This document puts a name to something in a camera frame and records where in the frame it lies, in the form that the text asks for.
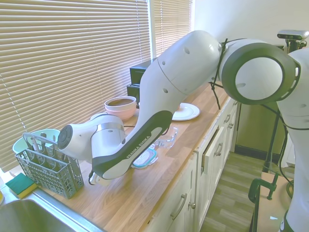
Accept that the green and yellow sponge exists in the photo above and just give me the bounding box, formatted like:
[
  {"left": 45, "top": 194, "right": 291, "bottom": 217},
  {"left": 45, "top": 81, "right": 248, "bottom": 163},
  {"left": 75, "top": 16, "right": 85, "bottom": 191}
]
[{"left": 5, "top": 174, "right": 38, "bottom": 200}]

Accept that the black countertop appliance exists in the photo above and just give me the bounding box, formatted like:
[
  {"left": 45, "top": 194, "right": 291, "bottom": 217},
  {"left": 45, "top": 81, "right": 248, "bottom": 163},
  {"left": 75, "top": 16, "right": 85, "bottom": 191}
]
[{"left": 126, "top": 59, "right": 152, "bottom": 103}]

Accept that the beige window blind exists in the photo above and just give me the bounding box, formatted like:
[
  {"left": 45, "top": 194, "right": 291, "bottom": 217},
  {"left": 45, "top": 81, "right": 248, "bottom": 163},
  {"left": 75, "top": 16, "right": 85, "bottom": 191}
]
[
  {"left": 152, "top": 0, "right": 194, "bottom": 59},
  {"left": 0, "top": 0, "right": 152, "bottom": 173}
]

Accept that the pink bowl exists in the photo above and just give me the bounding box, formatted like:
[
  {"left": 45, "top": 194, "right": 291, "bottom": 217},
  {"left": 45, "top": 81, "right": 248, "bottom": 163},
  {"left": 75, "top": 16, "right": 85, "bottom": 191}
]
[{"left": 104, "top": 100, "right": 137, "bottom": 122}]

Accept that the grey camera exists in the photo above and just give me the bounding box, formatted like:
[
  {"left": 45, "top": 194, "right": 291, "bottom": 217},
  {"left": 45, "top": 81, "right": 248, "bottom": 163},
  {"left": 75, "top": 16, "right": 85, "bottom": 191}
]
[{"left": 277, "top": 29, "right": 309, "bottom": 41}]

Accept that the teal bowl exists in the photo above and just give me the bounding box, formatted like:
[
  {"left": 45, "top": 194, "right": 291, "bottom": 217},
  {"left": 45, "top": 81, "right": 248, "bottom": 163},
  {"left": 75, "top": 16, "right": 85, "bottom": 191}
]
[{"left": 12, "top": 129, "right": 62, "bottom": 158}]

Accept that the white dinner plate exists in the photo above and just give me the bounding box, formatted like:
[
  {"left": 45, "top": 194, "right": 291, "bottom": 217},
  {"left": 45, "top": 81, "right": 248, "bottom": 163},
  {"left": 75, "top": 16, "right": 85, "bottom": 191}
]
[{"left": 171, "top": 102, "right": 201, "bottom": 122}]

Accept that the green clamp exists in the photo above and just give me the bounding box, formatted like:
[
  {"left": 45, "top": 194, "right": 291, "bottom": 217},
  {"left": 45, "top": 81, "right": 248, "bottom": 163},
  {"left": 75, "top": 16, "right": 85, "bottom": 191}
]
[{"left": 248, "top": 172, "right": 280, "bottom": 232}]

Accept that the grey plastic cutlery basket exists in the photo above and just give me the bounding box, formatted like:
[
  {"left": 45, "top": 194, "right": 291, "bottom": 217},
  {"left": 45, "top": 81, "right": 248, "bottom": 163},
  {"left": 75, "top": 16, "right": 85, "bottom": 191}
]
[{"left": 14, "top": 131, "right": 85, "bottom": 200}]

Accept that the stainless steel double sink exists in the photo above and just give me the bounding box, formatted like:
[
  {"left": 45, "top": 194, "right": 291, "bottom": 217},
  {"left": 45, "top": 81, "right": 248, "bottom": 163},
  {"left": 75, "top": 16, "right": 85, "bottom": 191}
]
[{"left": 0, "top": 198, "right": 107, "bottom": 232}]

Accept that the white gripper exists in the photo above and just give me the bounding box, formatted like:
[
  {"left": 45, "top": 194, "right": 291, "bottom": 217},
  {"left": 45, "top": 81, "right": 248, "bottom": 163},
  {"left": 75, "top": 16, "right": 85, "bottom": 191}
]
[{"left": 87, "top": 170, "right": 117, "bottom": 187}]

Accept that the white kitchen cabinet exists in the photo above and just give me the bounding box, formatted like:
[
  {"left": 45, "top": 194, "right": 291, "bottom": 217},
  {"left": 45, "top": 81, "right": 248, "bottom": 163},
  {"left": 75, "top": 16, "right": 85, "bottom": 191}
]
[{"left": 135, "top": 96, "right": 240, "bottom": 232}]

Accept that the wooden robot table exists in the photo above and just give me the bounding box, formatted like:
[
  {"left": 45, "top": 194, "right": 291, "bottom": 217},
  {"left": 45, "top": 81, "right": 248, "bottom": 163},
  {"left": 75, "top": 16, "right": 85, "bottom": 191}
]
[{"left": 253, "top": 166, "right": 294, "bottom": 232}]

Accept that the black camera stand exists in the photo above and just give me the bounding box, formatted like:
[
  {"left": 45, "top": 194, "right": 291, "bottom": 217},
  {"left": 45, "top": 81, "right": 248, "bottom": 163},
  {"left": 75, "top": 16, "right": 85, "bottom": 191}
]
[{"left": 265, "top": 38, "right": 303, "bottom": 170}]

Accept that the square glass food container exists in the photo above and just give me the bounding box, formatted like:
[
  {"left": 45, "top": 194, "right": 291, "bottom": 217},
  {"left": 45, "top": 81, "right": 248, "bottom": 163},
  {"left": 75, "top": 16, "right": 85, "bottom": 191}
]
[{"left": 154, "top": 126, "right": 180, "bottom": 149}]

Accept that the clear lid with teal rim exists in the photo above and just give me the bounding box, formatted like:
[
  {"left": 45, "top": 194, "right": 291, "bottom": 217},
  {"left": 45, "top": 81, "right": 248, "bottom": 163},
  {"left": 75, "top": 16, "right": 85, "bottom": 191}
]
[{"left": 132, "top": 147, "right": 159, "bottom": 169}]

